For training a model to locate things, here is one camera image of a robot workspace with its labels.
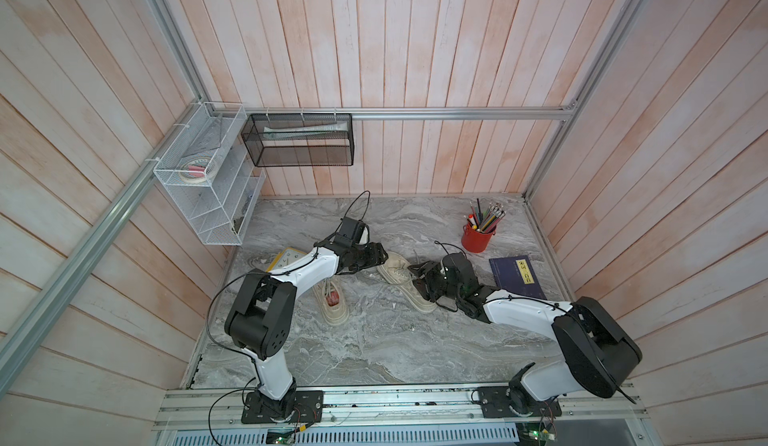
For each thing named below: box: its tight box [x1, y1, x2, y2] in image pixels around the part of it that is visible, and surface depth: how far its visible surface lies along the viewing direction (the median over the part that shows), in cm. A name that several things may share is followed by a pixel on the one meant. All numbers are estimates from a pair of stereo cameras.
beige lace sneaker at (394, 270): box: [377, 252, 438, 313], surface depth 94 cm
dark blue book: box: [489, 255, 547, 300], surface depth 98 cm
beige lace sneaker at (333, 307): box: [312, 277, 350, 327], surface depth 86 cm
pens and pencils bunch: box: [463, 198, 507, 233], surface depth 98 cm
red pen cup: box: [461, 223, 497, 253], surface depth 101 cm
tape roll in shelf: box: [179, 157, 216, 184], surface depth 75 cm
